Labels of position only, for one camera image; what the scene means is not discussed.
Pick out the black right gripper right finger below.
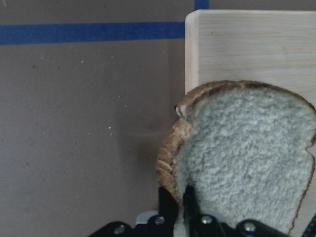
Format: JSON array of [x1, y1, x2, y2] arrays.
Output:
[[184, 186, 227, 237]]

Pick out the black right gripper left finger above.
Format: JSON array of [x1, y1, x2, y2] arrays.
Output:
[[158, 187, 178, 237]]

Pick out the bread slice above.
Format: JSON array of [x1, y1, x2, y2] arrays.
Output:
[[156, 81, 316, 234]]

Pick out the wooden cutting board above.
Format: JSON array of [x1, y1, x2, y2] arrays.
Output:
[[185, 10, 316, 103]]

